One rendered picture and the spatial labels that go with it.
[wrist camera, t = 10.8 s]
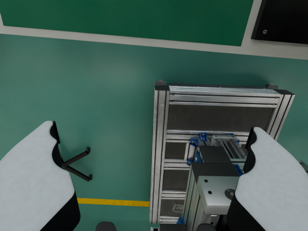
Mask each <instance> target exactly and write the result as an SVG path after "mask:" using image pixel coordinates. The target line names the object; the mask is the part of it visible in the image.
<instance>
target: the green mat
mask: <svg viewBox="0 0 308 231"><path fill-rule="evenodd" d="M253 1H254V0H0V14H1V18H2V21H3V25H4V26H12V27H22V28H37V29H48V30H59V31H69V32H80V33H94V34H105V35H116V36H127V37H137V38H148V39H163V40H174V41H184V42H195V43H205V44H220V45H231V46H241V45H242V40H243V37H244V33H245V30H246V26H247V23H248V19H249V15H250V12H251V8H252V5H253Z"/></svg>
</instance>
